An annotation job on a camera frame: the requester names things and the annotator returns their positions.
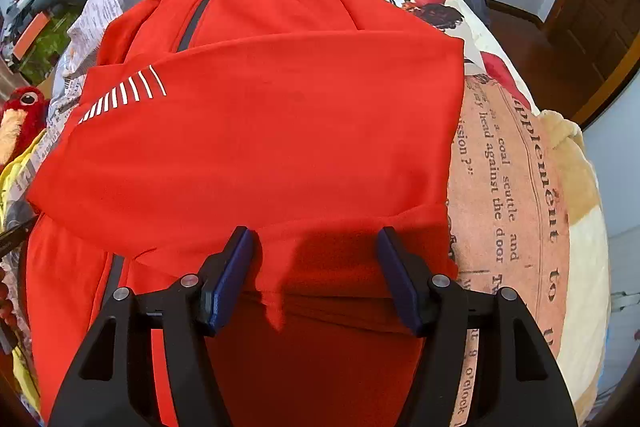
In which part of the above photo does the red zip jacket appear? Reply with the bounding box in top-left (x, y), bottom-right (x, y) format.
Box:
top-left (26, 0), bottom-right (464, 426)

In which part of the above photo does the cream plush blanket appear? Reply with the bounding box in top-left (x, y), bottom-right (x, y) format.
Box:
top-left (539, 110), bottom-right (611, 424)

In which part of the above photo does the newspaper print bed cover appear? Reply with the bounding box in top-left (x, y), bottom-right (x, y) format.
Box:
top-left (0, 0), bottom-right (574, 427)

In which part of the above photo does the yellow printed garment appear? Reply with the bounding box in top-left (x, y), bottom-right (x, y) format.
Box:
top-left (1, 131), bottom-right (44, 423)

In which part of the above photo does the red plush toy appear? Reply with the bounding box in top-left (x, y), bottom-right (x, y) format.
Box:
top-left (0, 87), bottom-right (49, 167)

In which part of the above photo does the wooden door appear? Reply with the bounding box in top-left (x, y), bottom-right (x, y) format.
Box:
top-left (544, 0), bottom-right (639, 127)

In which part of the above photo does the orange box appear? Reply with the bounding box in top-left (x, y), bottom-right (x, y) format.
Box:
top-left (13, 12), bottom-right (50, 61)

